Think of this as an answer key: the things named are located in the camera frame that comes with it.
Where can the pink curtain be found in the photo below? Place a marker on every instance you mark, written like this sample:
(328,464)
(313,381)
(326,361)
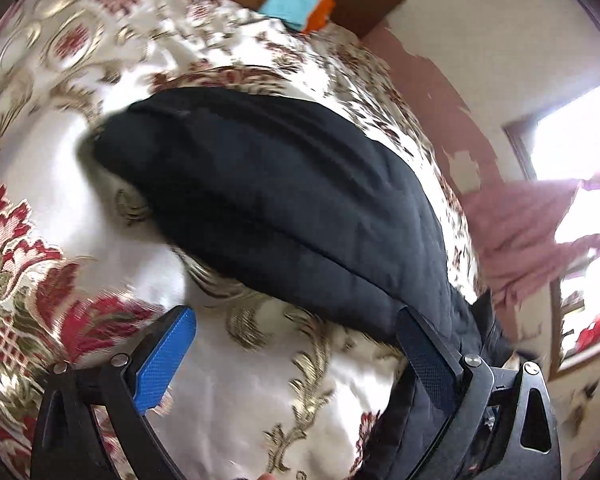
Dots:
(520,230)

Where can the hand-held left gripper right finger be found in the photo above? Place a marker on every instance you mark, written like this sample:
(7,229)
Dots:
(429,360)

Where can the floral cream and red bedspread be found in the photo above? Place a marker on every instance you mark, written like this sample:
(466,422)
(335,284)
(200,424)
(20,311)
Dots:
(80,200)

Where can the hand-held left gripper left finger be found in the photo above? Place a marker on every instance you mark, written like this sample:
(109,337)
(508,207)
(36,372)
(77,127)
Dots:
(164,360)

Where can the wooden framed window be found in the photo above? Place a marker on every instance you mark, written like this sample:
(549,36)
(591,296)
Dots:
(575,135)

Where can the black padded jacket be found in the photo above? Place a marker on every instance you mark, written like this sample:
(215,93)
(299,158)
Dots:
(290,195)

